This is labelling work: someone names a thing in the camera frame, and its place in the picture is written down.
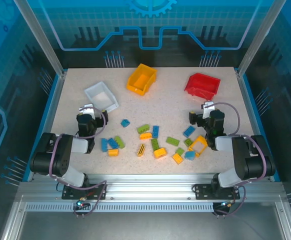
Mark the white plastic bin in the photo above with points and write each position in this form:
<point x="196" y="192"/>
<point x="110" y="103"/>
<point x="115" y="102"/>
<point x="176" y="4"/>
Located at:
<point x="101" y="97"/>

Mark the small green lego brick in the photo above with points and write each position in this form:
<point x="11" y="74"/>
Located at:
<point x="188" y="142"/>
<point x="180" y="151"/>

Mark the small blue lego brick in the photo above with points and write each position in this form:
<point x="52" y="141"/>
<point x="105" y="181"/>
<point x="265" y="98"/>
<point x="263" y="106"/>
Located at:
<point x="125" y="123"/>

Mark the yellow lego window frame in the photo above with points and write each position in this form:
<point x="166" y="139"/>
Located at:
<point x="203" y="144"/>

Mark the red plastic bin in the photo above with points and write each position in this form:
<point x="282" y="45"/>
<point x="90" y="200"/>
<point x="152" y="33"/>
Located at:
<point x="203" y="85"/>

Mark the yellow lego brick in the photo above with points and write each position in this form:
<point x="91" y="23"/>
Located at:
<point x="160" y="153"/>
<point x="113" y="152"/>

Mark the yellow lego plate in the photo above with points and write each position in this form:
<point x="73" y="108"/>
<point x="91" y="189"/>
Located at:
<point x="177" y="158"/>

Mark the yellow plastic bin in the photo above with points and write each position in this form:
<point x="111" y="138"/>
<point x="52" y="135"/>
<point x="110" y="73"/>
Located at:
<point x="140" y="80"/>

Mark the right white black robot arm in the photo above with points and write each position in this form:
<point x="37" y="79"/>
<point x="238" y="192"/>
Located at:
<point x="243" y="160"/>

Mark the light blue lego piece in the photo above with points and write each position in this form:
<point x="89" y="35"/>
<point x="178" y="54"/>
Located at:
<point x="190" y="155"/>

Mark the orange rounded lego brick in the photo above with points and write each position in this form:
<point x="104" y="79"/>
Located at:
<point x="146" y="136"/>

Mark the yellow black striped lego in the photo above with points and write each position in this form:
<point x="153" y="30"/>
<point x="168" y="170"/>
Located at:
<point x="141" y="150"/>

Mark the small connector board with LED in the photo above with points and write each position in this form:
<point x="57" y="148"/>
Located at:
<point x="81" y="203"/>
<point x="226" y="205"/>

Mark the blue gear printed back panel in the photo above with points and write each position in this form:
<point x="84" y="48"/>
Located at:
<point x="145" y="30"/>

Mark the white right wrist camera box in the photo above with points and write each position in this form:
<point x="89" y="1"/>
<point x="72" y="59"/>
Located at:
<point x="207" y="110"/>

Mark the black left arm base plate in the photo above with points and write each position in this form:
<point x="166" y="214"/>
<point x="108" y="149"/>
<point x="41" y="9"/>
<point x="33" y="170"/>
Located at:
<point x="69" y="193"/>

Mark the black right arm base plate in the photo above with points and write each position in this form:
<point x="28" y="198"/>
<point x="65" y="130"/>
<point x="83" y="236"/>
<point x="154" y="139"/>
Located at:
<point x="203" y="192"/>

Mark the aluminium front rail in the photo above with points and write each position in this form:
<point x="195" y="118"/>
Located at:
<point x="148" y="187"/>

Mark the aluminium frame post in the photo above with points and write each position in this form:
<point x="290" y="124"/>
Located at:
<point x="258" y="40"/>
<point x="40" y="40"/>

